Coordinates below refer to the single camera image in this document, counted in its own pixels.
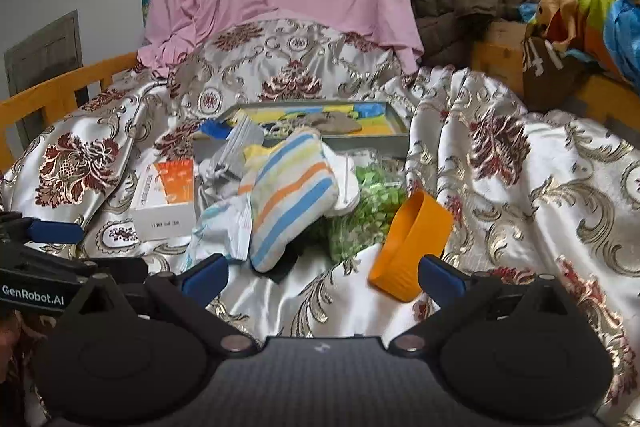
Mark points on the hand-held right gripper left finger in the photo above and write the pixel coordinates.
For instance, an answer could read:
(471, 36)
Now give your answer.
(205, 279)

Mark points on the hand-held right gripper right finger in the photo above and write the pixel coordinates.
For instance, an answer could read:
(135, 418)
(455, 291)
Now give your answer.
(440, 277)

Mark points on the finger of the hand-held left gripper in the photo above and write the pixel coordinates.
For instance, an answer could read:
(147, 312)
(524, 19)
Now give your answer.
(55, 232)
(50, 263)

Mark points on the orange fabric band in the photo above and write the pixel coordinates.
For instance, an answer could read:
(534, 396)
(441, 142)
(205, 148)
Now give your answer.
(395, 257)

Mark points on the light blue white cloth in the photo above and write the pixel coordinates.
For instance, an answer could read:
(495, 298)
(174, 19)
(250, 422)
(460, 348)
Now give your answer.
(220, 227)

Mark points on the striped sock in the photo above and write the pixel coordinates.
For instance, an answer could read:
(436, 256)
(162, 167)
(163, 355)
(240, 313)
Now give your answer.
(290, 207)

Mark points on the grey face mask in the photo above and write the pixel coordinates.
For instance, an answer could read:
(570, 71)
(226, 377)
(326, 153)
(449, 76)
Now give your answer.
(235, 152)

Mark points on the grey tray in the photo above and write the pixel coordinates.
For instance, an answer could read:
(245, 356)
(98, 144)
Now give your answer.
(360, 144)

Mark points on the white and orange box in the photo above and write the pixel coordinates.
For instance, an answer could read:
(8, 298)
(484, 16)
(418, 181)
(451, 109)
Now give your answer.
(167, 202)

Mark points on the green leaf pattern bag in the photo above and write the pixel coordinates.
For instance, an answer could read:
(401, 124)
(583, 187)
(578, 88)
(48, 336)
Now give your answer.
(370, 207)

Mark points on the floral satin bedspread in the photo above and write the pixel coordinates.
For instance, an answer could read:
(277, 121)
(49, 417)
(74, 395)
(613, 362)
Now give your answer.
(525, 217)

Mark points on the blue and yellow cloth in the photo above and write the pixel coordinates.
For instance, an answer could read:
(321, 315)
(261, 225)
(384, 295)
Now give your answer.
(215, 128)

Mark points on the grey wooden panel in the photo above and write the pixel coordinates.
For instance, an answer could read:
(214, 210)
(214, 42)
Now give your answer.
(45, 57)

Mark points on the brown fabric piece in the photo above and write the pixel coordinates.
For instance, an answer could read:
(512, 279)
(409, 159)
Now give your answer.
(335, 123)

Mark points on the brown bag with white letters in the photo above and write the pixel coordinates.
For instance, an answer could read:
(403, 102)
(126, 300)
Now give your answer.
(550, 77)

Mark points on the colourful patchwork cloth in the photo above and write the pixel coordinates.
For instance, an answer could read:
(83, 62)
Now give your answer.
(590, 7)

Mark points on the wooden bed frame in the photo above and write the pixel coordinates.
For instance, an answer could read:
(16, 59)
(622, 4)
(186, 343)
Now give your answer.
(60, 92)

